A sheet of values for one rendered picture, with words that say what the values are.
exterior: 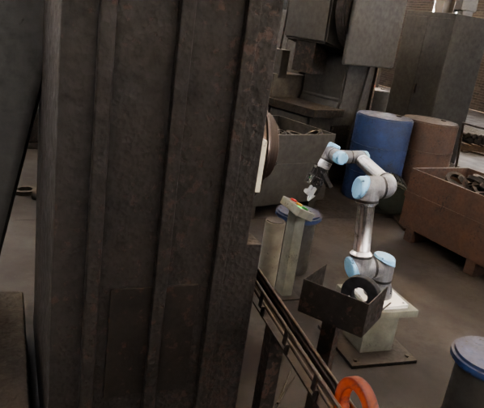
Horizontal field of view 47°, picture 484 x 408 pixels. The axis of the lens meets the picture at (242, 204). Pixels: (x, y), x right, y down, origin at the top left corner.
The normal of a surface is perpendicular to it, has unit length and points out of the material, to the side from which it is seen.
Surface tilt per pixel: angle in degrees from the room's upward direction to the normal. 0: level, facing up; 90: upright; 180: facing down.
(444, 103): 90
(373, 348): 90
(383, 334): 90
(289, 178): 90
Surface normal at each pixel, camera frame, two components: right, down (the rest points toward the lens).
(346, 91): 0.66, 0.32
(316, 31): -0.74, 0.14
